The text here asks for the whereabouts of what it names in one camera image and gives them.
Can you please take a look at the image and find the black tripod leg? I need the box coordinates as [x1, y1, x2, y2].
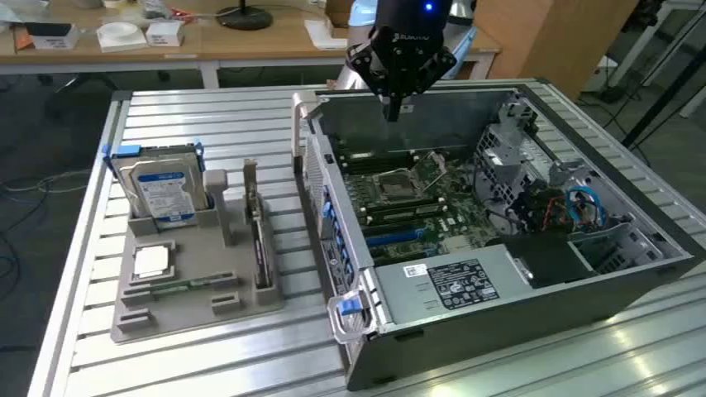
[620, 16, 706, 149]

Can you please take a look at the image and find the black RAM stick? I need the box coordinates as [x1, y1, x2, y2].
[363, 198, 448, 224]

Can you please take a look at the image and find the brown cardboard box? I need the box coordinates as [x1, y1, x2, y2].
[323, 0, 357, 30]

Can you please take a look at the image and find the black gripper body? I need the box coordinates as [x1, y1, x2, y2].
[372, 0, 451, 96]

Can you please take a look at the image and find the white box with round recess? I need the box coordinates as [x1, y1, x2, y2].
[96, 22, 149, 54]

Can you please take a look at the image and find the clear plastic bag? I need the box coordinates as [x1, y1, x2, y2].
[0, 0, 50, 32]

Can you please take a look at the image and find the graphics card with metal bracket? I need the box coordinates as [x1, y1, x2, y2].
[241, 158, 276, 290]

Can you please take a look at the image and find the green RAM stick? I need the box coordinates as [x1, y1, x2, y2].
[147, 273, 232, 294]

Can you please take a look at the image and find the perforated metal drive cage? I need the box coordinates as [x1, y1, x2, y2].
[472, 97, 554, 195]

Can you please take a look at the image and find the blue expansion slot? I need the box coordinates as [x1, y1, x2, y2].
[365, 228, 427, 250]

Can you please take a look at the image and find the white labelled box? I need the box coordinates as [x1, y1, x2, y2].
[144, 21, 187, 47]

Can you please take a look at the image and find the grey metal disk bay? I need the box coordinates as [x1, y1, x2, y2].
[567, 214, 668, 276]

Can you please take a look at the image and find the CPU socket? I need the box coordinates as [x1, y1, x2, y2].
[372, 169, 420, 200]

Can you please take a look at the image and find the wooden cabinet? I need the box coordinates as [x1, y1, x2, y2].
[455, 0, 640, 100]

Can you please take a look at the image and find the black long expansion slot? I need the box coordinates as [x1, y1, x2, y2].
[363, 221, 424, 237]

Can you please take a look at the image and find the black round lamp base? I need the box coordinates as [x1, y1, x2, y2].
[213, 0, 275, 31]

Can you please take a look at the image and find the blue floor cable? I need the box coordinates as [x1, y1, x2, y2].
[0, 181, 46, 353]

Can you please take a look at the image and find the grey power supply unit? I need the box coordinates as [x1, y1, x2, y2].
[365, 243, 535, 326]

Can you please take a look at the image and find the hard disk in blue caddy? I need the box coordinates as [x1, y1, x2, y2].
[101, 140, 213, 231]

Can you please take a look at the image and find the wooden desk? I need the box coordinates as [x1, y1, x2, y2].
[0, 6, 503, 90]

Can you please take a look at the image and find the white box with black top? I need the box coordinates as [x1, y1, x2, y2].
[24, 22, 81, 50]

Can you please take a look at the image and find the white flat box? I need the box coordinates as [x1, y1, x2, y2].
[301, 18, 349, 51]

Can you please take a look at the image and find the metal socket cover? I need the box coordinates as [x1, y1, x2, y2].
[409, 151, 451, 184]

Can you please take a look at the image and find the blue wire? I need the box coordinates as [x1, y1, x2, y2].
[567, 184, 608, 227]

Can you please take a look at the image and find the black open PC case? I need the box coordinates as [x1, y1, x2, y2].
[289, 78, 696, 392]

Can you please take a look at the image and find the grey printed parts rack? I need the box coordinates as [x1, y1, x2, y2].
[109, 168, 288, 344]

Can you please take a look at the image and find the green motherboard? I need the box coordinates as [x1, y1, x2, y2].
[329, 138, 518, 268]

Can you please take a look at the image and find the silver CPU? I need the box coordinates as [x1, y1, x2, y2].
[133, 246, 173, 279]

